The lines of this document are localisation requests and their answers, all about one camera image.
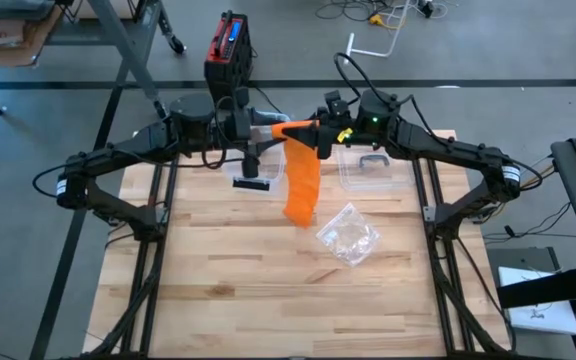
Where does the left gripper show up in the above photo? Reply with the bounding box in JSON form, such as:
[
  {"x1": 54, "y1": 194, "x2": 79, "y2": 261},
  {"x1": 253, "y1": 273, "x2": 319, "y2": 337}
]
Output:
[{"x1": 217, "y1": 87, "x2": 292, "y2": 180}]

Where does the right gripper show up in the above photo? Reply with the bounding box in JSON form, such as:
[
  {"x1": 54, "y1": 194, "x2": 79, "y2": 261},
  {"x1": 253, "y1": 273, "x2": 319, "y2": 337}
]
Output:
[{"x1": 282, "y1": 115, "x2": 357, "y2": 160}]

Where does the clear plastic bin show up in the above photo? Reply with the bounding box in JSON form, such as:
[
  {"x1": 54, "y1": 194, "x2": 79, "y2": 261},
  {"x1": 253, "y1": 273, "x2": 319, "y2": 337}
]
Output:
[{"x1": 220, "y1": 142, "x2": 289, "y2": 195}]

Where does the orange elastic bandage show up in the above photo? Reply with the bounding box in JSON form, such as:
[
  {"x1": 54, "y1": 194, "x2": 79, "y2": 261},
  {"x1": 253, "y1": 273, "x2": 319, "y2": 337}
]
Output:
[{"x1": 270, "y1": 119, "x2": 322, "y2": 230}]

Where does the clear plastic bag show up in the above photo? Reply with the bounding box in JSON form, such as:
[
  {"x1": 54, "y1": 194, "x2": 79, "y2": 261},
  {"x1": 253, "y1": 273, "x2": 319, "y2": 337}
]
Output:
[{"x1": 315, "y1": 201, "x2": 382, "y2": 268}]

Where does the red and black crate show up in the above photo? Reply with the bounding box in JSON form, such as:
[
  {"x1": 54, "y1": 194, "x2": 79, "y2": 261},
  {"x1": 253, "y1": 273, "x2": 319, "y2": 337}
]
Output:
[{"x1": 203, "y1": 10, "x2": 253, "y2": 109}]

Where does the white T-shaped stand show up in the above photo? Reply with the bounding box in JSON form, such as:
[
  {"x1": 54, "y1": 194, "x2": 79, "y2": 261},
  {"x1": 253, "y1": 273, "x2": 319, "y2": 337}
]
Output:
[{"x1": 343, "y1": 0, "x2": 412, "y2": 66}]

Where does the wooden desk with grey legs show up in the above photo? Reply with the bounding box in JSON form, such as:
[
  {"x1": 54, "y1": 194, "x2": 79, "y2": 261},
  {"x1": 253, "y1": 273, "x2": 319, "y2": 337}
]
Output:
[{"x1": 0, "y1": 0, "x2": 188, "y2": 119}]

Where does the black flat beam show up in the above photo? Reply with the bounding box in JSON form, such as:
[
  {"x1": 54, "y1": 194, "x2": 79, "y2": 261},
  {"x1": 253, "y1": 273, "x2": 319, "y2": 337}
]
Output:
[{"x1": 496, "y1": 263, "x2": 576, "y2": 310}]

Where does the dark grey sheet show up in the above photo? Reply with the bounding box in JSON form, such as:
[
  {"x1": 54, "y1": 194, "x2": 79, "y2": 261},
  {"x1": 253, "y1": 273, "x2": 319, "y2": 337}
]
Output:
[{"x1": 0, "y1": 0, "x2": 57, "y2": 21}]

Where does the white box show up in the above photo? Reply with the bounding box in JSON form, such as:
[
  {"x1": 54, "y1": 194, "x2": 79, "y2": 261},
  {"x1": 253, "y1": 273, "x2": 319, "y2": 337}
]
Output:
[{"x1": 497, "y1": 266, "x2": 576, "y2": 336}]

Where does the black power cable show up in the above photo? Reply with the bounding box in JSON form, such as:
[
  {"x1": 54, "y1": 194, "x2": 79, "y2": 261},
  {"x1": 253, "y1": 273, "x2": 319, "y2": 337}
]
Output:
[{"x1": 250, "y1": 84, "x2": 284, "y2": 114}]

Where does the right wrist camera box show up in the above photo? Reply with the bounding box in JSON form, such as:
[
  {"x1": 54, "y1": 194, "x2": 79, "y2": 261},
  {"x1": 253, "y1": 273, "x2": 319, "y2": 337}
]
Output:
[{"x1": 323, "y1": 89, "x2": 352, "y2": 117}]

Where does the clear lid with handle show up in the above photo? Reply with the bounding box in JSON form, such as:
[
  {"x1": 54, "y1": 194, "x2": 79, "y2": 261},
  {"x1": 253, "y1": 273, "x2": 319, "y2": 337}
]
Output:
[{"x1": 336, "y1": 144, "x2": 414, "y2": 193}]

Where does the tangle of floor cables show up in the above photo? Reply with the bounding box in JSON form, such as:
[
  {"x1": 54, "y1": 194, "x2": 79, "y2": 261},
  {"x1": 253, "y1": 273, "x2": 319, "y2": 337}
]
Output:
[{"x1": 315, "y1": 0, "x2": 449, "y2": 24}]

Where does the yellow and black cable bundle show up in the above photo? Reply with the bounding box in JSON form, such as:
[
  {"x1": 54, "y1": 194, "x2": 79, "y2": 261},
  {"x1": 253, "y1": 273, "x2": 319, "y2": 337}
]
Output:
[{"x1": 482, "y1": 154, "x2": 576, "y2": 246}]

